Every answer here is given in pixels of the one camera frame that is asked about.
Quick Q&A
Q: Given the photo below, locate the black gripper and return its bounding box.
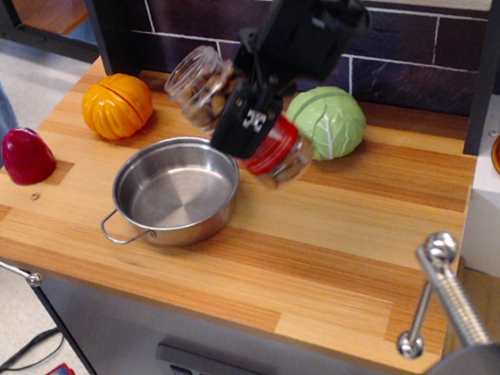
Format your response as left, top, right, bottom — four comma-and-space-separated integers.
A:
210, 0, 371, 160

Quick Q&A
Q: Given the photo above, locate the clear almond jar red label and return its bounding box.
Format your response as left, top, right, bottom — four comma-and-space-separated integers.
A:
164, 46, 314, 188

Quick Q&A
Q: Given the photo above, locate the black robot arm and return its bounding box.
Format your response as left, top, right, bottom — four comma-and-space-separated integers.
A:
211, 0, 371, 159

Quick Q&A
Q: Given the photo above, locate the stainless steel pot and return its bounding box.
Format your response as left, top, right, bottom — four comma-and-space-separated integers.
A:
100, 136, 241, 247

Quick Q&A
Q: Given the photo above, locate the green toy cabbage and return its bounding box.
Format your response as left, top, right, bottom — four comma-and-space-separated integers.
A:
286, 86, 367, 162

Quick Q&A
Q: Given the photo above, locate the orange toy pumpkin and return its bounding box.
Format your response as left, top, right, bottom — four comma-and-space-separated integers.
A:
81, 73, 154, 141

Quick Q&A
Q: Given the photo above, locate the dark red toy vegetable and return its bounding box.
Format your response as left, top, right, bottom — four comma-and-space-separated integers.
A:
1, 127, 57, 185

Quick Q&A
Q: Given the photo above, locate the right metal clamp screw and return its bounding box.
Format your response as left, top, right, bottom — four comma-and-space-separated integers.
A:
397, 231, 492, 360

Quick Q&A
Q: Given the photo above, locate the dark shelf post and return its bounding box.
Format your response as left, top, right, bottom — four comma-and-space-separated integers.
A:
463, 0, 500, 156

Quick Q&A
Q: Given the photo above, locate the black floor cable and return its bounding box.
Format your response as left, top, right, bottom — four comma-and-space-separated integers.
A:
0, 326, 71, 375

